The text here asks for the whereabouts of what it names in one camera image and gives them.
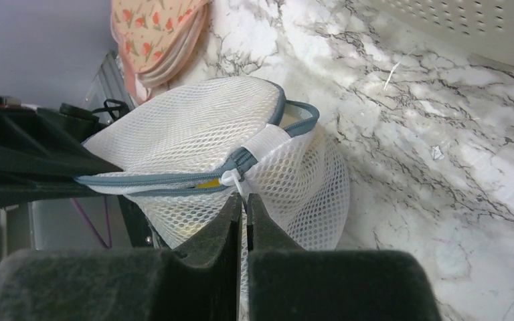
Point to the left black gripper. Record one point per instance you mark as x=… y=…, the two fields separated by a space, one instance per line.
x=42 y=141

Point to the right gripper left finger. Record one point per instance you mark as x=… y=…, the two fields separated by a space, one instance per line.
x=199 y=280

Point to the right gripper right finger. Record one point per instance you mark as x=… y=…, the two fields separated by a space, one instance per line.
x=287 y=282

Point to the yellow bra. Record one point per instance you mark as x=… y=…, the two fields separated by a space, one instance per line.
x=207 y=185

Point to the floral pink laundry bag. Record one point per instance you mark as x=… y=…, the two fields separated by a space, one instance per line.
x=155 y=39

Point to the cream laundry basket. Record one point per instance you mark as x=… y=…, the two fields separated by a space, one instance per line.
x=482 y=27

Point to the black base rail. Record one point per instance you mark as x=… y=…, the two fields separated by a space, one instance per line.
x=140 y=231

